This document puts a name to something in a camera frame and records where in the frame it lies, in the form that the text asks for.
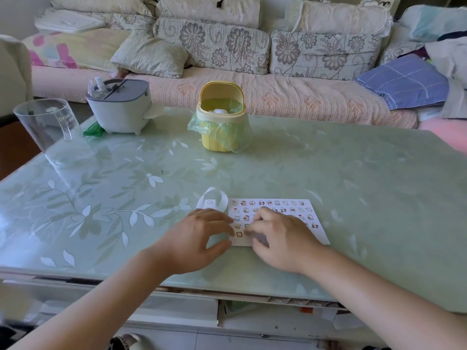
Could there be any person's right hand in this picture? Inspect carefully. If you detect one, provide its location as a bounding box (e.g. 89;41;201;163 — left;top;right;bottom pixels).
244;206;326;276

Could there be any person's left hand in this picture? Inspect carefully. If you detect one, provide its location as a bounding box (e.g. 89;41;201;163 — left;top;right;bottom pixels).
160;208;236;277

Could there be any white cartoon sticker sheet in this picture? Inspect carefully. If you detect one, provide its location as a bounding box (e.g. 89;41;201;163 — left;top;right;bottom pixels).
228;198;331;248

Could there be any person's left forearm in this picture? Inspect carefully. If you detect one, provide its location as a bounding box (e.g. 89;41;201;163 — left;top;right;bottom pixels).
5;248;175;350

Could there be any person's right forearm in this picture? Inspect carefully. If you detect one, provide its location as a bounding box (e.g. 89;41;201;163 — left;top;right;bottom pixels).
299;248;467;350

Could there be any curled white paper strip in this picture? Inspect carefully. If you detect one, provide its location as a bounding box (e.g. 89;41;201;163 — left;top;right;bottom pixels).
196;187;229;212

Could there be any white coffee table base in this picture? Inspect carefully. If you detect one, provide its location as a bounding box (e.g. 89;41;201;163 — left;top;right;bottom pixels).
0;271;387;347

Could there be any green plastic bin liner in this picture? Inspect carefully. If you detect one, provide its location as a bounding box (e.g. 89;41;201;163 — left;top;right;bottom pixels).
187;97;254;151

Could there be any patterned slipper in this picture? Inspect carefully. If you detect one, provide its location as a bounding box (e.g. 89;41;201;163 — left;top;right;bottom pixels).
109;333;142;350

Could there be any pink covered sofa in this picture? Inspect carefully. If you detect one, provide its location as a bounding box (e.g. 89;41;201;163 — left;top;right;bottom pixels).
22;0;467;155

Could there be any small yellow trash bin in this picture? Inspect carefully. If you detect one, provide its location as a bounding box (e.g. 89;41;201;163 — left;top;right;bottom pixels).
196;81;246;153

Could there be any green plastic bag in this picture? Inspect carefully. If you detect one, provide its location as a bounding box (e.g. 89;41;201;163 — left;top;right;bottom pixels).
83;121;105;137

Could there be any wide floral back cushion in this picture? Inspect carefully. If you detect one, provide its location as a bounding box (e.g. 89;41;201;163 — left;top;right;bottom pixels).
153;17;271;75

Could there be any clear plastic cup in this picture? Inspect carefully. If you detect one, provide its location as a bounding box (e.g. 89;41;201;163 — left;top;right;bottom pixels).
13;98;96;169

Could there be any small cream throw pillow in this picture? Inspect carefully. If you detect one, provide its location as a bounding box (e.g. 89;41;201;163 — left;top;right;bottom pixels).
110;29;189;79

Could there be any blue checked cloth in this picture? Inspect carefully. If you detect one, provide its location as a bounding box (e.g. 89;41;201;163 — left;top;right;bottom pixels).
355;54;450;111

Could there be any cream quilted pillow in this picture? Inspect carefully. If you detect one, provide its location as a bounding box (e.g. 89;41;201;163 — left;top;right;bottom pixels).
156;0;261;29

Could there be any cream ruffled pillow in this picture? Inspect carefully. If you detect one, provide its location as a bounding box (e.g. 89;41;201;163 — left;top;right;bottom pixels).
297;0;394;37

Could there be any pink floral blanket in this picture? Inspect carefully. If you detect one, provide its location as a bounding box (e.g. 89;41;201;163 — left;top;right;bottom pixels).
22;28;131;72

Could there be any beige armchair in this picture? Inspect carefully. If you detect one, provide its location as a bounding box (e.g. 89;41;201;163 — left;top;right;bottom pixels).
0;34;34;118

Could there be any pile of clothes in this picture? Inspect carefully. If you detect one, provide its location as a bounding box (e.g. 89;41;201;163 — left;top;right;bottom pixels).
379;4;467;119

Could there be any white flat pad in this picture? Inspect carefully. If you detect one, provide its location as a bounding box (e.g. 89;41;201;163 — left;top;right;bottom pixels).
34;9;107;34

